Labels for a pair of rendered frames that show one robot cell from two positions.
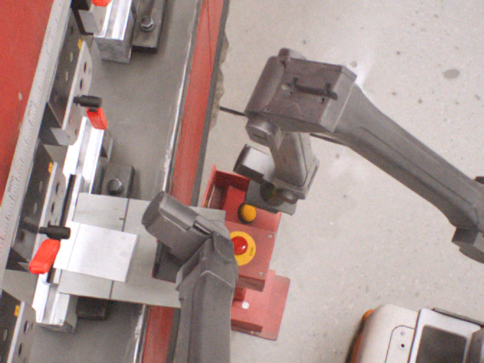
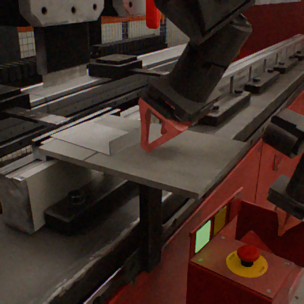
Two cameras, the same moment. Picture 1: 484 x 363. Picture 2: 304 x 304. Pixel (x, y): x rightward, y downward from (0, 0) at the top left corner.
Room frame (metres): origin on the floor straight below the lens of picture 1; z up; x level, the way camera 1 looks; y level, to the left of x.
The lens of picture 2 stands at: (-0.16, -0.08, 1.22)
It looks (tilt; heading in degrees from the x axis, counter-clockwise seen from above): 23 degrees down; 27
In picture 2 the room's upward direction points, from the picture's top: straight up
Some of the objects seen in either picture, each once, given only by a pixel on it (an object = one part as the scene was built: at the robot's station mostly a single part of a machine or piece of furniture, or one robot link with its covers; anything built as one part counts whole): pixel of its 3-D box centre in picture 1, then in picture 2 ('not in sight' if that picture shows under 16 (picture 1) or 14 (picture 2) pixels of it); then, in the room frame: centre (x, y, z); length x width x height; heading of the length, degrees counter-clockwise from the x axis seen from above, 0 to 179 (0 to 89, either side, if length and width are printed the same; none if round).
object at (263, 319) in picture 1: (245, 296); not in sight; (0.41, -0.03, 0.06); 0.25 x 0.20 x 0.12; 79
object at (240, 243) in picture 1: (238, 246); (247, 258); (0.37, 0.00, 0.79); 0.04 x 0.04 x 0.04
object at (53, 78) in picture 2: not in sight; (64, 51); (0.31, 0.31, 1.13); 0.10 x 0.02 x 0.10; 176
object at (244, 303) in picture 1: (235, 289); not in sight; (0.42, 0.00, 0.13); 0.10 x 0.10 x 0.01; 79
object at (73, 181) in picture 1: (63, 228); (80, 131); (0.34, 0.31, 0.98); 0.20 x 0.03 x 0.03; 176
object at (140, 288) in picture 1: (143, 251); (144, 147); (0.30, 0.16, 1.00); 0.26 x 0.18 x 0.01; 86
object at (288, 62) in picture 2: not in sight; (286, 65); (1.71, 0.15, 0.89); 0.30 x 0.05 x 0.03; 176
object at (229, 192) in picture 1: (238, 230); (250, 260); (0.42, 0.00, 0.75); 0.20 x 0.16 x 0.18; 169
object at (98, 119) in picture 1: (91, 113); (150, 0); (0.46, 0.24, 1.20); 0.04 x 0.02 x 0.10; 86
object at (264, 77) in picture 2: not in sight; (263, 81); (1.31, 0.18, 0.89); 0.30 x 0.05 x 0.03; 176
